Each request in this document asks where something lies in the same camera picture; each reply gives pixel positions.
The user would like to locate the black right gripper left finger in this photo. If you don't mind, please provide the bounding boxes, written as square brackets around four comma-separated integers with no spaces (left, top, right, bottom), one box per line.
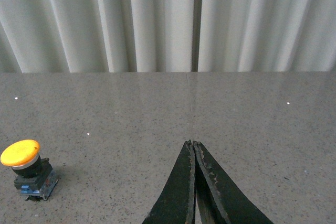
[143,141,196,223]

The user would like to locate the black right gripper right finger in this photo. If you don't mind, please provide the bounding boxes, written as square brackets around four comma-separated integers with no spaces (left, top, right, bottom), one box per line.
[193,141,272,223]

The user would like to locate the yellow mushroom push button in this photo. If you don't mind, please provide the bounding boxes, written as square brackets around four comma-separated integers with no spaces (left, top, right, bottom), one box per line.
[1,139,59,201]

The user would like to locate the white pleated curtain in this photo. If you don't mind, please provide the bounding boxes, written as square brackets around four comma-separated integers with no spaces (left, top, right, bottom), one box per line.
[1,0,335,72]

